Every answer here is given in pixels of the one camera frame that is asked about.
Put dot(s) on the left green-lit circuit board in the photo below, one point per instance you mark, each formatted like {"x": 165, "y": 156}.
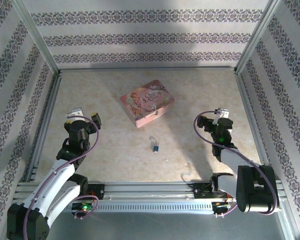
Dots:
{"x": 83, "y": 207}

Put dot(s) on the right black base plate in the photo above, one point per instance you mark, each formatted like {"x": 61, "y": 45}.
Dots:
{"x": 200, "y": 191}

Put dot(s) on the pink printed tin box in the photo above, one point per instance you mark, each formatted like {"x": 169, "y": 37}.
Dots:
{"x": 147, "y": 100}

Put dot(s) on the aluminium back rail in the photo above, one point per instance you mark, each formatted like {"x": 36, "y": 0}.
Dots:
{"x": 147, "y": 69}

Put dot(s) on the aluminium side rail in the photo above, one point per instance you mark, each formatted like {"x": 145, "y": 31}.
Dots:
{"x": 252, "y": 125}
{"x": 46, "y": 125}

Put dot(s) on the right small circuit board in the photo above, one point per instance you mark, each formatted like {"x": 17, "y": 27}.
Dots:
{"x": 221, "y": 205}

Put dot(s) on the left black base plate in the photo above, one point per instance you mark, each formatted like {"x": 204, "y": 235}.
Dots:
{"x": 100, "y": 191}

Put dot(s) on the small blue padlock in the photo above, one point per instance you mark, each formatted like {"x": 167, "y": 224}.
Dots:
{"x": 155, "y": 148}

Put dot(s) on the aluminium mounting rail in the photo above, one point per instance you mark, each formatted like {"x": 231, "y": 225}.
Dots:
{"x": 150, "y": 190}

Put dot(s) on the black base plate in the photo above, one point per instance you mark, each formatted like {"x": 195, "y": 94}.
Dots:
{"x": 200, "y": 191}
{"x": 100, "y": 191}

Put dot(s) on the grey metal sheet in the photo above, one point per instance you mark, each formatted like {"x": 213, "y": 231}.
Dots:
{"x": 150, "y": 225}

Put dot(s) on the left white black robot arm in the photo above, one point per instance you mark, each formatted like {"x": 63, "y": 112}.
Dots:
{"x": 52, "y": 185}

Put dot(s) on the aluminium frame post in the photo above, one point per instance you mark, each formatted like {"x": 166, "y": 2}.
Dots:
{"x": 257, "y": 37}
{"x": 37, "y": 37}

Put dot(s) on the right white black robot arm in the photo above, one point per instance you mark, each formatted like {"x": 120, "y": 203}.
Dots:
{"x": 255, "y": 190}

